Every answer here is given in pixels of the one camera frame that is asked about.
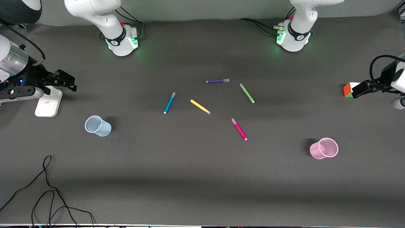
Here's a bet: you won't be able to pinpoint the blue marker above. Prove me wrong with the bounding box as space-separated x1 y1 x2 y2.
164 92 176 114

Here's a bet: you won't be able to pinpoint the multicoloured puzzle cube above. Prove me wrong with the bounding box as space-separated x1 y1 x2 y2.
343 82 361 98

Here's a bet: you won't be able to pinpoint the white desk stand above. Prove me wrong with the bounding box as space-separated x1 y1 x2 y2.
35 85 63 117

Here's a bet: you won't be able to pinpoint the translucent blue plastic cup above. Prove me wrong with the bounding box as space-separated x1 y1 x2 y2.
84 116 112 137

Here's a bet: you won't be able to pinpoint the translucent pink plastic cup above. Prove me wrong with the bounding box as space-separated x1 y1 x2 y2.
309 137 339 160

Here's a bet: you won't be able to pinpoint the green marker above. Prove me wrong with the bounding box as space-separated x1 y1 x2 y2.
239 83 255 104

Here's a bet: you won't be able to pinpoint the pink marker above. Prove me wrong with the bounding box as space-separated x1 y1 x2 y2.
231 118 248 141

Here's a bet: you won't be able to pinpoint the yellow marker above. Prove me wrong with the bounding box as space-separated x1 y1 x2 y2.
190 99 211 115

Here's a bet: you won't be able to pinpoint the dark grey table mat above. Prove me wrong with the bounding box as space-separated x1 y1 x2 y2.
0 11 405 226

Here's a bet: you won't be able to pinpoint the right arm base black cables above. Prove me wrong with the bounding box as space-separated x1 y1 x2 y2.
115 6 145 41

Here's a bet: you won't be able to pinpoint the arm base black cables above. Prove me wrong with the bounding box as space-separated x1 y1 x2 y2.
115 6 145 41
239 6 296 36

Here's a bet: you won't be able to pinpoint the loose thin black cable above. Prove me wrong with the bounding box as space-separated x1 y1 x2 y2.
0 155 95 227

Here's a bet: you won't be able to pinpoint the left arm base black cables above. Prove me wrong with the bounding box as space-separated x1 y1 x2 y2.
239 6 296 36

